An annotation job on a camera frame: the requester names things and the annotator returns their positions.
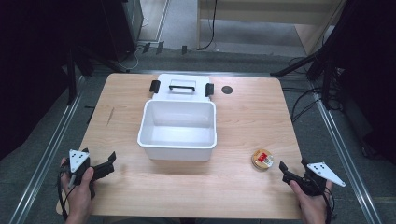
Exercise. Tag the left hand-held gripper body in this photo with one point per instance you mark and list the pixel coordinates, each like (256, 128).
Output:
(77, 158)

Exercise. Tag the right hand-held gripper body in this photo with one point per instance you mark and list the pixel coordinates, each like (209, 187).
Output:
(314, 182)

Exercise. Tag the small round snack packet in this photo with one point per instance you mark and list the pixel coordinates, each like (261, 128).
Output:
(262, 159)

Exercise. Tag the white plastic storage box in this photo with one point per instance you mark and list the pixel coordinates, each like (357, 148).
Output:
(177, 137)

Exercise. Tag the person's right hand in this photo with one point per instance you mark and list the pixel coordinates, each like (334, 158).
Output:
(313, 208)

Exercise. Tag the person's left hand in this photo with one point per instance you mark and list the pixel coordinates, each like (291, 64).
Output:
(77, 199)

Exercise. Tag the black stand legs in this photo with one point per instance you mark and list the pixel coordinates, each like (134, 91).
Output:
(72, 77)
(327, 81)

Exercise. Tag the dark round table grommet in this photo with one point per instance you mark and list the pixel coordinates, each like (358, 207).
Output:
(227, 90)

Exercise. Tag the dark curtain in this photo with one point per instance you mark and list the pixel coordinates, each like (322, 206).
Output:
(370, 77)
(37, 62)

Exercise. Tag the black power plug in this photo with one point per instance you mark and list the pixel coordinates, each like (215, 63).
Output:
(184, 49)
(159, 47)
(146, 47)

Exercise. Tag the dark cabinet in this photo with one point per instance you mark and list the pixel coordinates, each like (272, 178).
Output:
(123, 28)

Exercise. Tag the light wooden furniture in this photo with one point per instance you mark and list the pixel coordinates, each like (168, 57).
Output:
(267, 12)

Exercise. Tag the metal floor rail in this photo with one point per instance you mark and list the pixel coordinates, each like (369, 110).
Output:
(345, 155)
(46, 155)

